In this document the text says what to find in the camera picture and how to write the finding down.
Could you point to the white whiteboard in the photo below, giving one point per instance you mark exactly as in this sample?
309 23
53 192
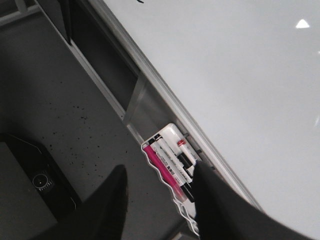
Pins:
257 68

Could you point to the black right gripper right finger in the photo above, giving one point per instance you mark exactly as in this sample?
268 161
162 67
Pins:
221 214

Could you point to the short black capped marker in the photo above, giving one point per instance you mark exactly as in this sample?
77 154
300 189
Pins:
185 161

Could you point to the white marker tray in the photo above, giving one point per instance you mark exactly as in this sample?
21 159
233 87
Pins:
172 134

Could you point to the white marker with label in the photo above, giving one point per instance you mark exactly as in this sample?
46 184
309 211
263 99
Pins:
172 169

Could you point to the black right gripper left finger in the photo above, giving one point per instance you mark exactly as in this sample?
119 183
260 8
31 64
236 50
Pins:
101 217

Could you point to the grey whiteboard frame ledge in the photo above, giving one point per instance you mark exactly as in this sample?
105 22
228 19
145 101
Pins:
145 30

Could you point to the black robot base unit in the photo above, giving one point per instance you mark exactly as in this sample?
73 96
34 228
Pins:
34 193

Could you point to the grey whiteboard stand frame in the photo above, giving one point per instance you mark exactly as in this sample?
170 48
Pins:
73 99

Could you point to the black capped white marker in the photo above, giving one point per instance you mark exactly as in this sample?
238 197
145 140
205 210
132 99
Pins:
179 165

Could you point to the pink marker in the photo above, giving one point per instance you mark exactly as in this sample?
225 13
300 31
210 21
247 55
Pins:
165 173

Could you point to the red capped whiteboard marker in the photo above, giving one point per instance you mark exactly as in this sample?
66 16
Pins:
184 149

